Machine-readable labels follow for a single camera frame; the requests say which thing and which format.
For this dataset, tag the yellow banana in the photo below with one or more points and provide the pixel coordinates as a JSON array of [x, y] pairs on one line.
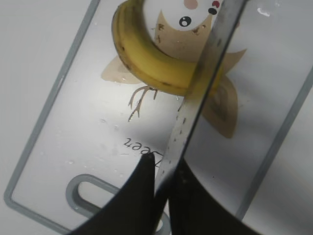
[[142, 58]]

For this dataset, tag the white deer cutting board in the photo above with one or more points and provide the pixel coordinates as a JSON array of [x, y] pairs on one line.
[[252, 148]]

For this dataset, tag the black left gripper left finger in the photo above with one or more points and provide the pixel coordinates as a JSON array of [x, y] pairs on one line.
[[132, 210]]

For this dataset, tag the cleaver knife with white handle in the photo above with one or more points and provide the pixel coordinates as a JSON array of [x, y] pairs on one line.
[[201, 84]]

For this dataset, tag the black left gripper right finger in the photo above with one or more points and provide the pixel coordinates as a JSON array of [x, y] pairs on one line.
[[194, 211]]

